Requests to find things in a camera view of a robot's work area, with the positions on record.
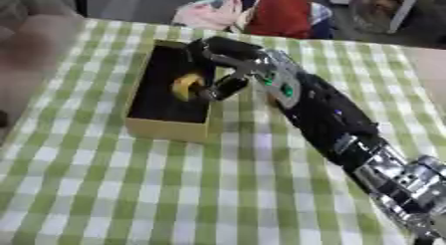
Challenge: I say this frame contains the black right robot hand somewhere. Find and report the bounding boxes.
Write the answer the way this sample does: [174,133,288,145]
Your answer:
[184,35,267,103]

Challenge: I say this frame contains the yellow toy banana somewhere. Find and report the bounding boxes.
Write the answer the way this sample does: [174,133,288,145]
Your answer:
[168,73,208,103]

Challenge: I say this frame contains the tan box with black inside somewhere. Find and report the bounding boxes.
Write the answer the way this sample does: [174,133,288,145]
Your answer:
[121,39,222,144]

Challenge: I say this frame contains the pink cloth bag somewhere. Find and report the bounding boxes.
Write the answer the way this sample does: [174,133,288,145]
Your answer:
[170,0,246,32]

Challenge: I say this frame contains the red bag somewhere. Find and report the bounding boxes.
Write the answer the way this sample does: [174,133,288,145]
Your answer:
[238,0,336,41]

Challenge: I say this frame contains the person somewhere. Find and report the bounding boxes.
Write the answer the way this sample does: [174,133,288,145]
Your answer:
[0,0,91,130]

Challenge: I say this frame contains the white frame stand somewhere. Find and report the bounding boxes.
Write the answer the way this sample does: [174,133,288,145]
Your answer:
[324,0,446,35]

